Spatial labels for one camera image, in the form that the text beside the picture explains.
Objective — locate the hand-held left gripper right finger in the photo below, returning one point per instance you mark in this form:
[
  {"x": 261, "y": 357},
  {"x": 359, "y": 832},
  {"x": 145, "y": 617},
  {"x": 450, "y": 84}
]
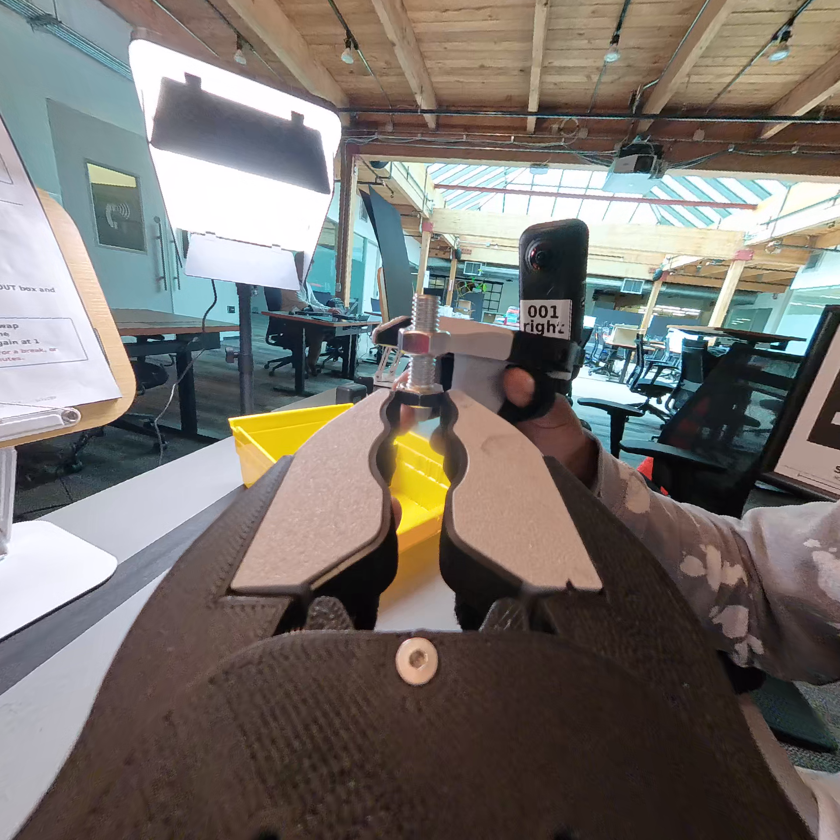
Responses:
[{"x": 518, "y": 518}]

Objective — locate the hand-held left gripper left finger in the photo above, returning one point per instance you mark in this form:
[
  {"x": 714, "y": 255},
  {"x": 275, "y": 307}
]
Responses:
[{"x": 315, "y": 512}]

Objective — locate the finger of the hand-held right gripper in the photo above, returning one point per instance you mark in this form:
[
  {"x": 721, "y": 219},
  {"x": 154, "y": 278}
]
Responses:
[
  {"x": 482, "y": 341},
  {"x": 390, "y": 331}
]

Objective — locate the steel hex nut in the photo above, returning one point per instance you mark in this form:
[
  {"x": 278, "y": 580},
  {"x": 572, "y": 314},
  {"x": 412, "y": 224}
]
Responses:
[{"x": 423, "y": 342}]

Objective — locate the steel hex bolt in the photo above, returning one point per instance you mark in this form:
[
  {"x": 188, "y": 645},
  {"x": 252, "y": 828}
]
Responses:
[{"x": 423, "y": 371}]

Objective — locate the yellow plastic bin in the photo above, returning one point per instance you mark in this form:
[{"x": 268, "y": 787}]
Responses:
[{"x": 275, "y": 439}]

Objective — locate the person's right forearm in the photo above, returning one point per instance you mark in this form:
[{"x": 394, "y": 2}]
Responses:
[{"x": 754, "y": 577}]

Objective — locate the person's right hand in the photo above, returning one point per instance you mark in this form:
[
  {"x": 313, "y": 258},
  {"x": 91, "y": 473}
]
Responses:
[{"x": 558, "y": 439}]

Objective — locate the dark top desk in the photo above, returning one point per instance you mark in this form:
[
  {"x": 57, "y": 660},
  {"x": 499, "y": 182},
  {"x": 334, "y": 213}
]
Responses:
[{"x": 315, "y": 316}]

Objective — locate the ceiling projector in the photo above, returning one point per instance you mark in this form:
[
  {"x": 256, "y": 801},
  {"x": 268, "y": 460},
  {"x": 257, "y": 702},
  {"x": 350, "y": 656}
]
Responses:
[{"x": 633, "y": 167}]

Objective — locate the orange traffic cone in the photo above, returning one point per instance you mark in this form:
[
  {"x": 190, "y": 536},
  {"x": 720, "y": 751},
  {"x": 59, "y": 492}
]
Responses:
[{"x": 649, "y": 469}]

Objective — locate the row of black office chairs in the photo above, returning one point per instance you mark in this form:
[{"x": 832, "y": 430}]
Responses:
[{"x": 663, "y": 374}]

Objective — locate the tall wooden desk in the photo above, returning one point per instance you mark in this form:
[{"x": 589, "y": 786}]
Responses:
[{"x": 741, "y": 333}]

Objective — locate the studio light panel on stand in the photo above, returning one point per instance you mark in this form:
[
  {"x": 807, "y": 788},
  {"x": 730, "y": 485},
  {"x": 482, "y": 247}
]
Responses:
[{"x": 229, "y": 197}]

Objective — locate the black mesh office chair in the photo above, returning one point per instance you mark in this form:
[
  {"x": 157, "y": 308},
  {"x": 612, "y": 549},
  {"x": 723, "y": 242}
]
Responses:
[{"x": 715, "y": 407}]

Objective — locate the brown top desk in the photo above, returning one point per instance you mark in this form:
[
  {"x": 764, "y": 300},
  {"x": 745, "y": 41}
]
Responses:
[{"x": 170, "y": 321}]

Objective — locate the wooden document stand white base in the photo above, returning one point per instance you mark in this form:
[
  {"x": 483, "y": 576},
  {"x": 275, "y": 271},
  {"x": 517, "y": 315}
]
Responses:
[{"x": 98, "y": 315}]

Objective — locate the framed marker board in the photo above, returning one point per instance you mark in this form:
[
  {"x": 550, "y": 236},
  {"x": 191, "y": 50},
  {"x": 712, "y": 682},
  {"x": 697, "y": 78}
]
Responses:
[{"x": 804, "y": 453}]

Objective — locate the grey door with dark window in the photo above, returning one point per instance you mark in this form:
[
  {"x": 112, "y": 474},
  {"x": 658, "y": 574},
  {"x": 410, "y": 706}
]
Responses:
[{"x": 115, "y": 210}]

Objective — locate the printed instruction sheet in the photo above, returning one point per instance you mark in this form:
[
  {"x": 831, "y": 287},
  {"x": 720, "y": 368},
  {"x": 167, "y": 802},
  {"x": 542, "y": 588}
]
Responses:
[{"x": 39, "y": 295}]

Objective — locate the small black camera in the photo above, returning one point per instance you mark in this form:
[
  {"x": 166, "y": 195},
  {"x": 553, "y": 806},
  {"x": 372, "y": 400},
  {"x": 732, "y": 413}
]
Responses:
[{"x": 351, "y": 396}]

